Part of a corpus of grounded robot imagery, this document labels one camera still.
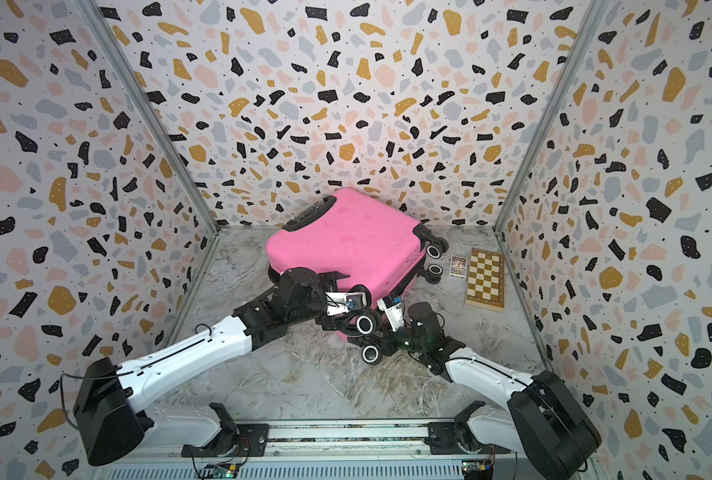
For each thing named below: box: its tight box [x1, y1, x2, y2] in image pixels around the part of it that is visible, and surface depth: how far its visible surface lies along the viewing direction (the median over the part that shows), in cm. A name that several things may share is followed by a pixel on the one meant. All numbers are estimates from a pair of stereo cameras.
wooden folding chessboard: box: [466, 248, 505, 312], surface depth 105 cm
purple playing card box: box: [449, 256, 467, 279], surface depth 109 cm
